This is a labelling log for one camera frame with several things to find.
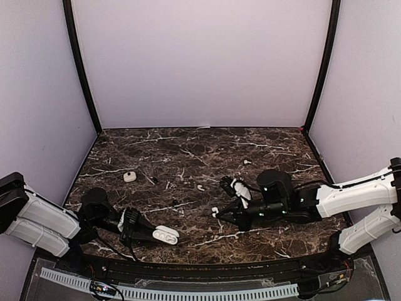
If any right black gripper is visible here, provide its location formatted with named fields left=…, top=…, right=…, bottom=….
left=216, top=198, right=288, bottom=233

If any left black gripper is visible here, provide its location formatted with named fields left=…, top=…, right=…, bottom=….
left=92, top=208, right=164, bottom=248

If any white oval charging case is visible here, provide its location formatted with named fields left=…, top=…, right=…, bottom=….
left=152, top=225, right=180, bottom=245

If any white hook earbud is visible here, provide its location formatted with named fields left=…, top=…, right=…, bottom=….
left=212, top=207, right=219, bottom=218

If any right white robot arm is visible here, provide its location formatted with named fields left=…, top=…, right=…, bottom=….
left=212, top=157, right=400, bottom=272

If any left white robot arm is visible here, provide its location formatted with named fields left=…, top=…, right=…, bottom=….
left=1, top=172, right=162, bottom=273

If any small white charging case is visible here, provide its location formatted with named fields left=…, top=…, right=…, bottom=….
left=123, top=171, right=137, bottom=182

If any black front rail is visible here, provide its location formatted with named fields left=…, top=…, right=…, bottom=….
left=51, top=253, right=354, bottom=283

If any white slotted cable duct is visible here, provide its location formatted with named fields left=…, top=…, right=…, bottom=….
left=39, top=268, right=299, bottom=300

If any right black frame post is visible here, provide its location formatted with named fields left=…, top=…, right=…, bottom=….
left=302, top=0, right=341, bottom=135

